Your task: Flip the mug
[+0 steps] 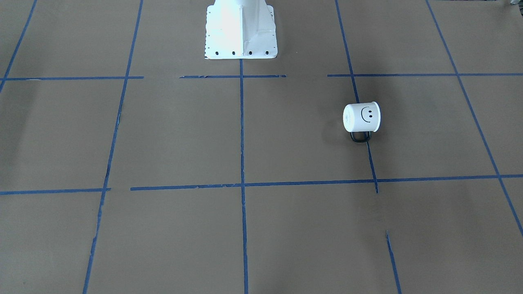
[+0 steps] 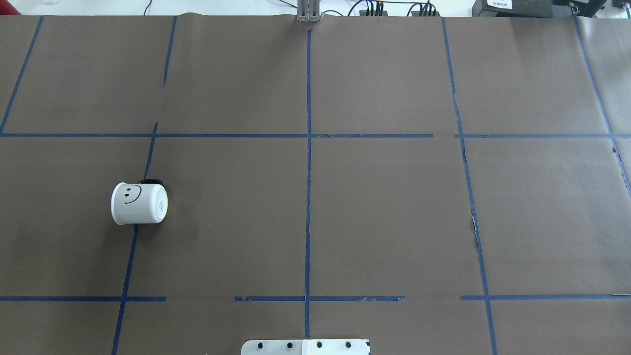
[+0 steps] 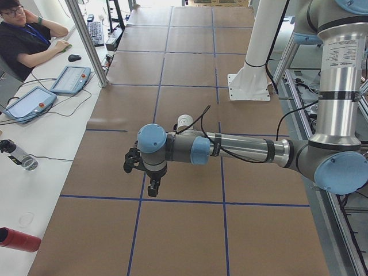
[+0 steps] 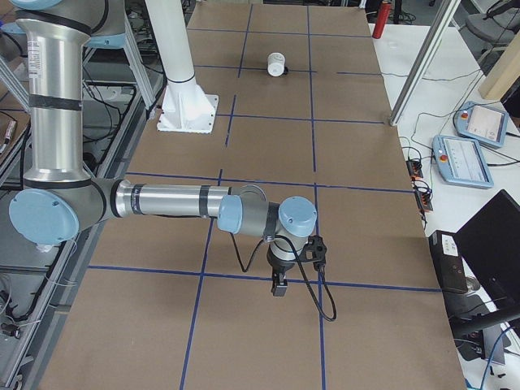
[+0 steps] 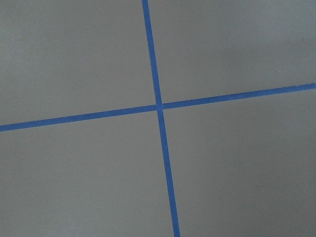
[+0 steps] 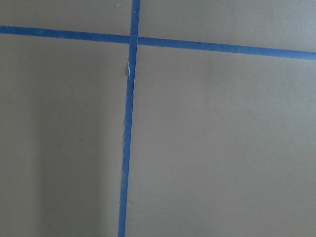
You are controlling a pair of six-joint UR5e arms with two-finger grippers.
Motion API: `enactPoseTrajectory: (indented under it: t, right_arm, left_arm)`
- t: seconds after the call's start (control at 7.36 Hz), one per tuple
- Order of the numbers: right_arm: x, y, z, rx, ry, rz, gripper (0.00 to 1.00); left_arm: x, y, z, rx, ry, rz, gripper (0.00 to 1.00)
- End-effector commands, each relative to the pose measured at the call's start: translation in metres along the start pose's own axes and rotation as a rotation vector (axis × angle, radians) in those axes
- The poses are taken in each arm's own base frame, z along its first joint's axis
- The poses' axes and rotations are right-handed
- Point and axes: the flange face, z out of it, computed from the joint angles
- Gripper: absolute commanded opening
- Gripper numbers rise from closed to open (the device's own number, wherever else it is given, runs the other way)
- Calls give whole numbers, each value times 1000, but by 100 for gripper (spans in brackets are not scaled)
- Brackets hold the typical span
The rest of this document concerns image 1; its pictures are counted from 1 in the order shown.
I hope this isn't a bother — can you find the white smiley face mug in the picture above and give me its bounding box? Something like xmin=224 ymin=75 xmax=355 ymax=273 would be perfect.
xmin=342 ymin=102 xmax=381 ymax=143

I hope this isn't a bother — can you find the brown paper table cover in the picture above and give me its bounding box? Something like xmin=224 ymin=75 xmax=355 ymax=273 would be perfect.
xmin=1 ymin=0 xmax=522 ymax=294

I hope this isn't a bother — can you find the white pedestal column with base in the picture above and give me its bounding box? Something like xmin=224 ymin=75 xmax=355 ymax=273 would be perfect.
xmin=204 ymin=0 xmax=278 ymax=60

